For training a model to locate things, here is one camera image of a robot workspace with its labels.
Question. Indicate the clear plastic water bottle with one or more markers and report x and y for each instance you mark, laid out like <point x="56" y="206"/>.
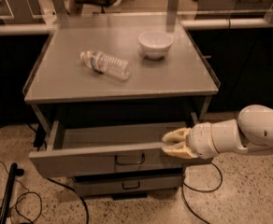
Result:
<point x="106" y="64"/>

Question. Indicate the clear acrylic barrier panel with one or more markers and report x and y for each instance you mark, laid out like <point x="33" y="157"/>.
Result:
<point x="111" y="0"/>

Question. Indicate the black pole on floor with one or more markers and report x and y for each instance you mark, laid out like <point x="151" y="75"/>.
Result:
<point x="14" y="171"/>

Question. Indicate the grey bottom drawer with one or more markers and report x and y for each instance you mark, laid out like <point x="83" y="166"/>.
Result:
<point x="113" y="186"/>

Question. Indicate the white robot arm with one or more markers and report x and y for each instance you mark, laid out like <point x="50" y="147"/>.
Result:
<point x="250" y="134"/>

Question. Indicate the grey drawer cabinet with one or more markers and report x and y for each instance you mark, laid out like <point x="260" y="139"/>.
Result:
<point x="176" y="88"/>

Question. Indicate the white ceramic bowl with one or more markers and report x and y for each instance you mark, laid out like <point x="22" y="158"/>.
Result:
<point x="154" y="45"/>

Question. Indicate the grey top drawer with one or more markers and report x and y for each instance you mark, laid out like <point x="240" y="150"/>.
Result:
<point x="78" y="147"/>

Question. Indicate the grey drawer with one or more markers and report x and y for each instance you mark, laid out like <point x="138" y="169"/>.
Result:
<point x="78" y="147"/>
<point x="113" y="186"/>

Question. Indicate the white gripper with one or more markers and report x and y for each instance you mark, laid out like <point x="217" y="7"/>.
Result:
<point x="201" y="139"/>

